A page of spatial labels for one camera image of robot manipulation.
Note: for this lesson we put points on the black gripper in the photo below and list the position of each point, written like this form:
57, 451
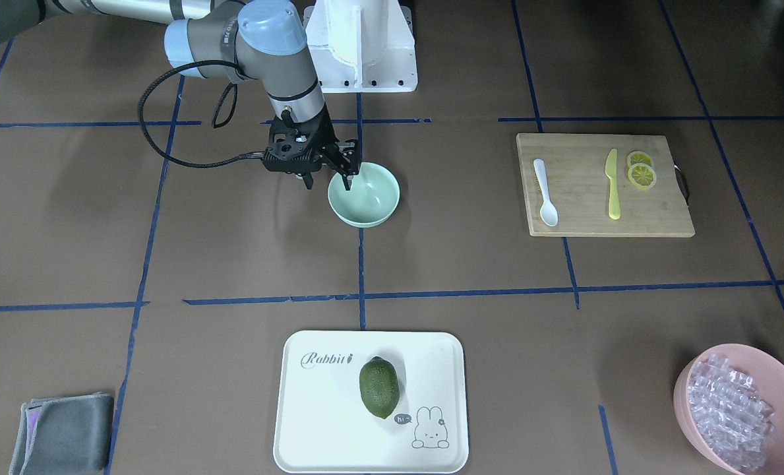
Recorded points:
343, 157

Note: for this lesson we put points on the mint green bowl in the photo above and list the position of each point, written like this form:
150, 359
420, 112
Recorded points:
373, 196

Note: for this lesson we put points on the white plastic spoon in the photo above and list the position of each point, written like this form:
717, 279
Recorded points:
547, 212

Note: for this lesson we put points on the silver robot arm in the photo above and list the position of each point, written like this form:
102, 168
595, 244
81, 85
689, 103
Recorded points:
237, 41

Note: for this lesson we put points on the pink bowl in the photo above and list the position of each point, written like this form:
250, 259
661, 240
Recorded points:
768, 375

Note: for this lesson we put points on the green avocado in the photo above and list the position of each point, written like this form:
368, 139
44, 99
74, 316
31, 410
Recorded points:
379, 388

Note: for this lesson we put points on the bamboo cutting board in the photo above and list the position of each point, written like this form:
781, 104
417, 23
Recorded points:
579, 188

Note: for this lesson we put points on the cream rabbit tray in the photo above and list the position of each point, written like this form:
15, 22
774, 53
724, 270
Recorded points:
322, 425

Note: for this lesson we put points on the yellow plastic knife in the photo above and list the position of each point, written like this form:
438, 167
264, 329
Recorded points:
613, 204

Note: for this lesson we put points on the upper lemon slice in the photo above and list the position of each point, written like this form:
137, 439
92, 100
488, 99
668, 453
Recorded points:
639, 157

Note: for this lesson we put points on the lemon slice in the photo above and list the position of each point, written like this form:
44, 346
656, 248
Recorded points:
642, 176
639, 157

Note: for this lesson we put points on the lower lemon slice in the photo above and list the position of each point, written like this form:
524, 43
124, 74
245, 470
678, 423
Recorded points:
642, 176

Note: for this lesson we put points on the grey folded cloth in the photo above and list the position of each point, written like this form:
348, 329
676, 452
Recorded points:
63, 435

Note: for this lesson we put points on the clear ice cubes pile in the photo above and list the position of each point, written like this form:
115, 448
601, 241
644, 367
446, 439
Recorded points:
730, 413

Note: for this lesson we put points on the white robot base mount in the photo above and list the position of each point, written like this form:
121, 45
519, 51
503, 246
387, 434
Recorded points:
362, 46

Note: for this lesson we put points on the metal board handle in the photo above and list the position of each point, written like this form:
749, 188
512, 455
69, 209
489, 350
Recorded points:
682, 184

